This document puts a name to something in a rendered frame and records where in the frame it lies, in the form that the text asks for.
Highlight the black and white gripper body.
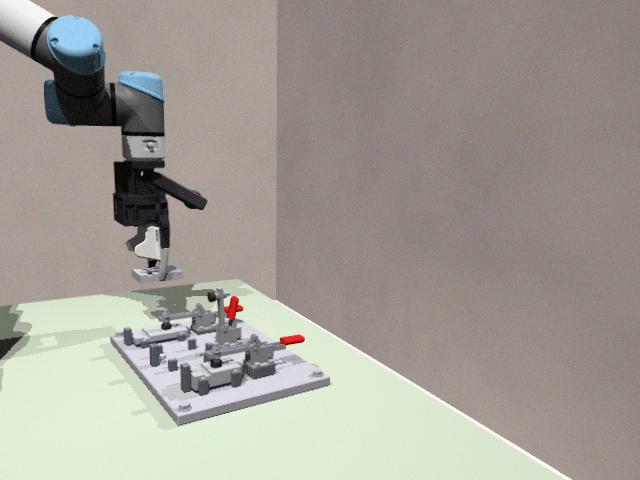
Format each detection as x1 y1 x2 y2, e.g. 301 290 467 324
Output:
113 160 168 227

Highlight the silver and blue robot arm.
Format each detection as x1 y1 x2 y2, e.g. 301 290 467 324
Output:
0 0 207 210

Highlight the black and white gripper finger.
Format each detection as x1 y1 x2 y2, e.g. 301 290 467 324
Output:
125 223 158 268
135 206 170 280

